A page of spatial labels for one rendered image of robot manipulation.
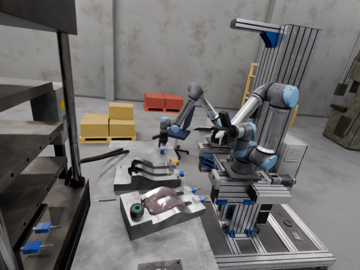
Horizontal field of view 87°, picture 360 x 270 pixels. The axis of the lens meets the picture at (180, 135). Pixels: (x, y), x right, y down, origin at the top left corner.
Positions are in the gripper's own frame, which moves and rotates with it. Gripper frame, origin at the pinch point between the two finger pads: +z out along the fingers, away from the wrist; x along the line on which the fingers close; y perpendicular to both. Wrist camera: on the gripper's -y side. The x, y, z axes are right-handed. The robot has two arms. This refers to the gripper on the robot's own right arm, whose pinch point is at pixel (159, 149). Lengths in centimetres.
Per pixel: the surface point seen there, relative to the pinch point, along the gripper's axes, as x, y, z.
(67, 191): -78, -46, 6
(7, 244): -139, -16, -26
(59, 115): -64, -57, -45
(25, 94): -102, -39, -67
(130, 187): -65, -4, 2
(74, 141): -71, -42, -30
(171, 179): -54, 24, -4
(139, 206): -93, 13, -10
